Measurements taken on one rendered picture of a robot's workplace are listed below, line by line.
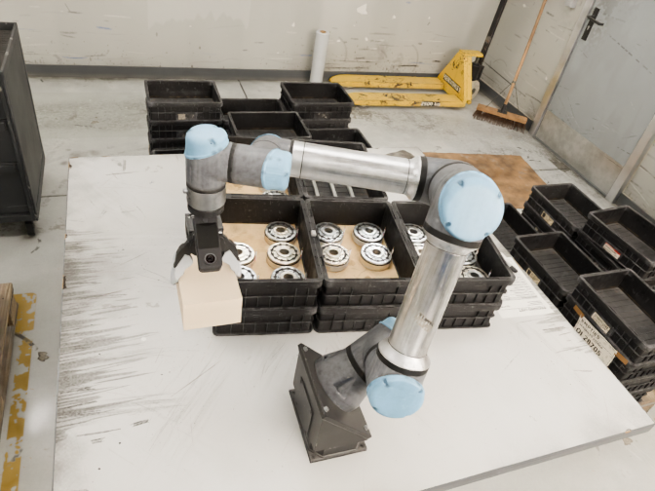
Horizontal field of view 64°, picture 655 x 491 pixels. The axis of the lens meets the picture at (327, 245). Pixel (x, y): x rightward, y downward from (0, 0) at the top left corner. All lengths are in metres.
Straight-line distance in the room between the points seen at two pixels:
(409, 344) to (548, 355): 0.84
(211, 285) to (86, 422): 0.51
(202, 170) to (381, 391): 0.56
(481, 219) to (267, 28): 4.00
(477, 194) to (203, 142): 0.49
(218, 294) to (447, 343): 0.85
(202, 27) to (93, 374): 3.60
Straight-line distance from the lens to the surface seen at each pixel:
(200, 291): 1.12
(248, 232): 1.74
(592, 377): 1.88
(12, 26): 3.18
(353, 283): 1.47
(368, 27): 5.12
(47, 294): 2.79
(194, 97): 3.37
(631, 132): 4.43
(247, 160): 0.96
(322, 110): 3.27
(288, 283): 1.43
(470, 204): 0.97
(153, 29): 4.70
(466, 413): 1.58
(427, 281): 1.04
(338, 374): 1.27
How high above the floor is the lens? 1.92
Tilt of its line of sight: 39 degrees down
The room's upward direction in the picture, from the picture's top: 11 degrees clockwise
